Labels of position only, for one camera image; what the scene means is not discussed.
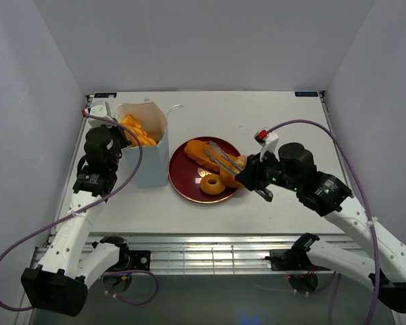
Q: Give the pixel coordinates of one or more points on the light blue paper bag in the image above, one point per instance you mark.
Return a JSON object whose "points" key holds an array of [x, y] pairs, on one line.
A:
{"points": [[153, 170]]}

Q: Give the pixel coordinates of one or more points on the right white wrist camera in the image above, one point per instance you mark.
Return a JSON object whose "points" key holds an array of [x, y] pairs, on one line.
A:
{"points": [[268, 141]]}

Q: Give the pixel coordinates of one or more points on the small glazed ring donut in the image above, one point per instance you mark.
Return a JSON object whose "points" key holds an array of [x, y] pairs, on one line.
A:
{"points": [[211, 184]]}

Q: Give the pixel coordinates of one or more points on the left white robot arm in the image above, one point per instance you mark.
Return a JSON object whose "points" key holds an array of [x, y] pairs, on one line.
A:
{"points": [[62, 278]]}

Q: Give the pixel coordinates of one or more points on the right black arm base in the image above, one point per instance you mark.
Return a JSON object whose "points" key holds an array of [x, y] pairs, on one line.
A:
{"points": [[304, 283]]}

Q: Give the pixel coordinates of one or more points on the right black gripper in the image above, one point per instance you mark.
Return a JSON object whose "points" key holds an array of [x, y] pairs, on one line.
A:
{"points": [[252, 171]]}

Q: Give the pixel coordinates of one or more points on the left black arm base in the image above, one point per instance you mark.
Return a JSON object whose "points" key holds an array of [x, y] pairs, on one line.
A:
{"points": [[120, 283]]}

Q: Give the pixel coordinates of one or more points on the dark red round plate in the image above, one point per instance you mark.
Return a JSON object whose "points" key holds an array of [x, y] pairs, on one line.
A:
{"points": [[186, 174]]}

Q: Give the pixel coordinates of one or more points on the metal tongs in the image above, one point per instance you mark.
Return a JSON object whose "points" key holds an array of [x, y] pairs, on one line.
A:
{"points": [[218, 156]]}

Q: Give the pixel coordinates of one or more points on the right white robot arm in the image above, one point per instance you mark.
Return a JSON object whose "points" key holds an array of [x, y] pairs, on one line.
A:
{"points": [[382, 269]]}

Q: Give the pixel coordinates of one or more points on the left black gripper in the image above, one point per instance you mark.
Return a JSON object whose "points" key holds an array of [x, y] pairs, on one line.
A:
{"points": [[120, 131]]}

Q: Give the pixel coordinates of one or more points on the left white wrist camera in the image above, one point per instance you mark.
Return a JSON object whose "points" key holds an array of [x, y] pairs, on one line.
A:
{"points": [[98, 114]]}

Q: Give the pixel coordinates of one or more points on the large glazed ring bread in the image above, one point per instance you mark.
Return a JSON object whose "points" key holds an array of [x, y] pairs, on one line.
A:
{"points": [[134, 125]]}

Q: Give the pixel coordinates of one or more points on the aluminium rail frame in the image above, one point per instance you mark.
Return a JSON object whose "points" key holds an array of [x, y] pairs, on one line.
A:
{"points": [[209, 255]]}

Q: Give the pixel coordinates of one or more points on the orange round bread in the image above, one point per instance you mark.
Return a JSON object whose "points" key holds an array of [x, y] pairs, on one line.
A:
{"points": [[194, 149]]}

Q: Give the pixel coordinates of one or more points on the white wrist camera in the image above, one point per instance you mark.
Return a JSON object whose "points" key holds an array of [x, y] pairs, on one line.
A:
{"points": [[98, 114], [268, 141]]}

